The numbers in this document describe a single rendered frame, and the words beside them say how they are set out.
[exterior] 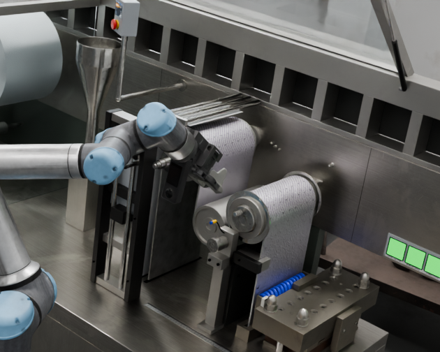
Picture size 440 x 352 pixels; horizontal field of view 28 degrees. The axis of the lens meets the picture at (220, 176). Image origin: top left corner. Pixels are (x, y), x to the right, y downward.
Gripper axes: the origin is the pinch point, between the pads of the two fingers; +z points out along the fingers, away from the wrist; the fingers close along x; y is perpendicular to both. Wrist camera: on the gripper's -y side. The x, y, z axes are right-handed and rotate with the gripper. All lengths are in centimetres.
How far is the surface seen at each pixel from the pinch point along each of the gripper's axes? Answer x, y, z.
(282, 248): -7.0, 0.5, 35.1
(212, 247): 2.6, -10.3, 18.7
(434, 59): 87, 180, 259
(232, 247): 0.3, -7.1, 24.0
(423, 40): 97, 186, 254
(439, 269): -44, 16, 50
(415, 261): -37, 16, 50
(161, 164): 23.1, 2.0, 7.4
